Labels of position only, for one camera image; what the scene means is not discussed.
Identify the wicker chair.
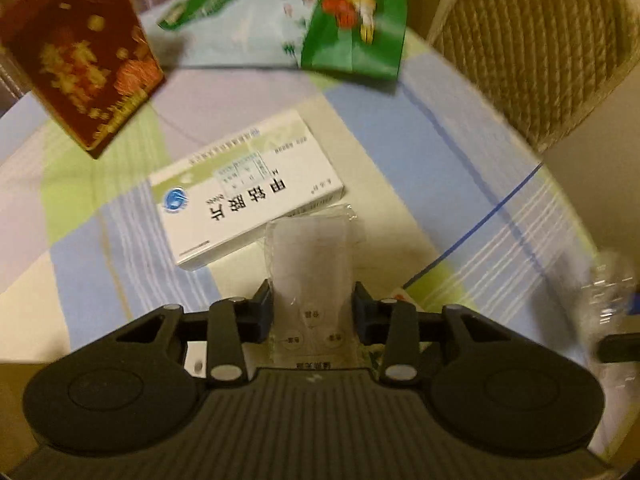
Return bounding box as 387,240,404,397
427,0,640,153

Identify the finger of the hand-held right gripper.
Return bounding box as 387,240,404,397
599,332,640,363

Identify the green cartoon snack bag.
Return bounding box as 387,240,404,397
157,0,408,81

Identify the white medicine box blue logo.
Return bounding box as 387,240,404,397
149,110,346,272

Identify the checked cloth desktop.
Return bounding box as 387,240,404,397
0,0,608,376

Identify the white remote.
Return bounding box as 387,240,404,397
264,202,362,368

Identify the clear plastic wrap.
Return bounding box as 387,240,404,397
575,247,640,366

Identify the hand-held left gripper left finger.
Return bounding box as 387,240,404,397
116,280,275,388

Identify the dark red gift box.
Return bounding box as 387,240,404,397
0,0,166,160

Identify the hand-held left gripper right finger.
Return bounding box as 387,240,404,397
351,281,501,388

